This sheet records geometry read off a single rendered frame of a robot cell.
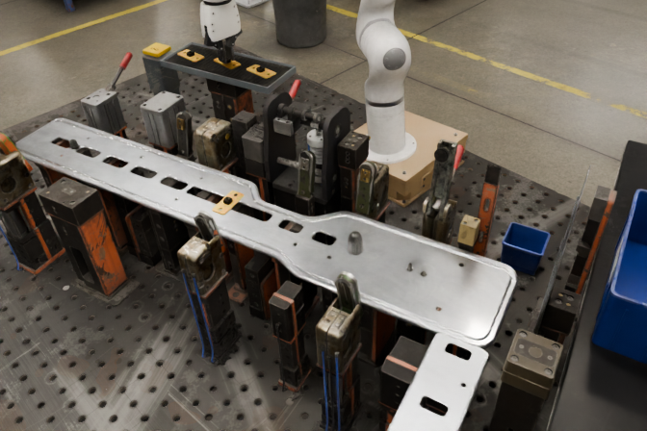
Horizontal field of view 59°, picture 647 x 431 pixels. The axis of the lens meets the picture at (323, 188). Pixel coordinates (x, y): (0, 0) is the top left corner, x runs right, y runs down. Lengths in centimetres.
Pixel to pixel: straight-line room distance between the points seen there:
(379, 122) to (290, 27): 271
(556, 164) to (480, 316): 227
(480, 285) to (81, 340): 99
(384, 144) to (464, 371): 93
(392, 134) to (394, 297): 76
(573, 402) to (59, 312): 125
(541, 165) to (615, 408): 236
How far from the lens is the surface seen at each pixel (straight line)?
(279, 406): 137
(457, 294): 117
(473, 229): 122
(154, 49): 180
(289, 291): 118
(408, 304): 114
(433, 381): 105
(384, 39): 161
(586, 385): 107
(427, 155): 185
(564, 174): 328
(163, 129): 160
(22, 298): 179
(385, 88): 171
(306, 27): 440
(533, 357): 103
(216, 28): 158
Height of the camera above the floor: 187
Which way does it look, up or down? 39 degrees down
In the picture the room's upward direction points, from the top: 3 degrees counter-clockwise
